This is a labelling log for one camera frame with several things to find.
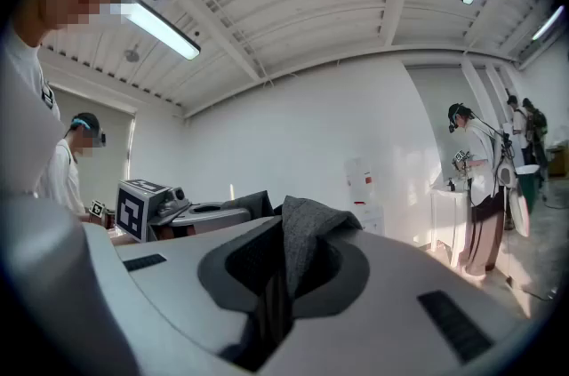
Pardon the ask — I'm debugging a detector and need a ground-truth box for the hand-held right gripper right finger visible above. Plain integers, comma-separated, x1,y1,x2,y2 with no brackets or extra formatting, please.
266,228,537,376

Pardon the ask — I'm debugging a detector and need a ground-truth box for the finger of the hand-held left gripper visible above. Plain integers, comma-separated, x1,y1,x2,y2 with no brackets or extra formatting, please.
171,207,253,237
188,200,244,212

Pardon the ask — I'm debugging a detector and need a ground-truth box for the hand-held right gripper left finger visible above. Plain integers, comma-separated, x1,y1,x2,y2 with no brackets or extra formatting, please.
113,216,285,376

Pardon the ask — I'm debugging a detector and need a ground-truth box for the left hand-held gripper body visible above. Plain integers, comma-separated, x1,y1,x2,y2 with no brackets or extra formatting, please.
115,177,193,243

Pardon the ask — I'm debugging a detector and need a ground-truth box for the dark grey backpack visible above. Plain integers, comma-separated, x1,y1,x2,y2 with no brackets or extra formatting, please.
221,190,364,369

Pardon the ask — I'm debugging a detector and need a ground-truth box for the person's white T-shirt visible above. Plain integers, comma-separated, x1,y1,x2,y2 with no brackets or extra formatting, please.
0,27,63,200

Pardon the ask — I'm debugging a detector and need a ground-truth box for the white toilet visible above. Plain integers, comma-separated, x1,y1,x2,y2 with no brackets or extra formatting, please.
497,163,531,238

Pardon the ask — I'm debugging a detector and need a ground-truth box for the dark green bin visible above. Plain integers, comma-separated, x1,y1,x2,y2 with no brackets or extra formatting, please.
515,164,542,211

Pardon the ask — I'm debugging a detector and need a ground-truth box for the cardboard box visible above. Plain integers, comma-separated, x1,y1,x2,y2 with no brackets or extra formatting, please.
547,145,569,178

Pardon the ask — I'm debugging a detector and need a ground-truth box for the black floor cable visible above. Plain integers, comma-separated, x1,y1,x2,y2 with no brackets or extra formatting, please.
506,276,557,302

